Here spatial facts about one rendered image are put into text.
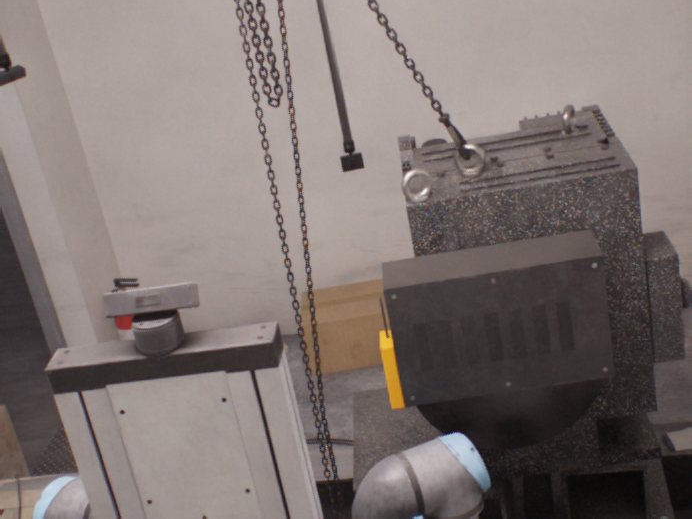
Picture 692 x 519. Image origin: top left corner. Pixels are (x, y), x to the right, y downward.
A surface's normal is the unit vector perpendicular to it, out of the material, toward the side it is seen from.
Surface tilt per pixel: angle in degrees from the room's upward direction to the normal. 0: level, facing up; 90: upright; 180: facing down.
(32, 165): 90
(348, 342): 90
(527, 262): 0
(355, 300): 0
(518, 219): 90
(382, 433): 0
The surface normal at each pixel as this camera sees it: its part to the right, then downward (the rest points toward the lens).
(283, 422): -0.07, 0.43
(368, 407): -0.17, -0.89
